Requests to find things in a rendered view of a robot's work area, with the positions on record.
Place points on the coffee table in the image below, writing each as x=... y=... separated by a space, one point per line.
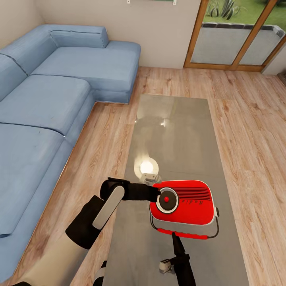
x=174 y=138

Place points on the radio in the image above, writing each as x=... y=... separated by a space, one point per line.
x=184 y=202

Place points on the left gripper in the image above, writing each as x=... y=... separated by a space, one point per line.
x=145 y=192

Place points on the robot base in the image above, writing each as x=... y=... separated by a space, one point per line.
x=100 y=275

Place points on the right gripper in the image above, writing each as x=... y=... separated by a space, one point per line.
x=181 y=263

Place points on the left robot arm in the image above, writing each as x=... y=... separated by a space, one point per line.
x=60 y=264

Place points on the sofa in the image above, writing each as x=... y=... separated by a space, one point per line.
x=50 y=80

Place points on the door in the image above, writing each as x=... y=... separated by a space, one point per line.
x=237 y=35

